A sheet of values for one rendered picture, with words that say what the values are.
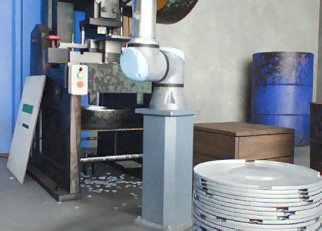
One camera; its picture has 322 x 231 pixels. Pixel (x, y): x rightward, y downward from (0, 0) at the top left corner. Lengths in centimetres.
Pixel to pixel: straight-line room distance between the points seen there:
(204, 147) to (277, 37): 304
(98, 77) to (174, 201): 79
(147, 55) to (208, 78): 272
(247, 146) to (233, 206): 96
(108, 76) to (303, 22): 346
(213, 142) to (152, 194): 44
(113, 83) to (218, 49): 229
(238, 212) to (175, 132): 66
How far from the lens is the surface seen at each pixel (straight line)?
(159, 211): 153
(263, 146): 185
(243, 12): 444
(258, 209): 83
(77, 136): 191
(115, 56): 210
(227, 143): 176
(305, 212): 88
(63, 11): 240
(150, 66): 140
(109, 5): 220
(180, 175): 151
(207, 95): 408
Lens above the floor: 54
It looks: 3 degrees down
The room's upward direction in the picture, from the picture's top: 1 degrees clockwise
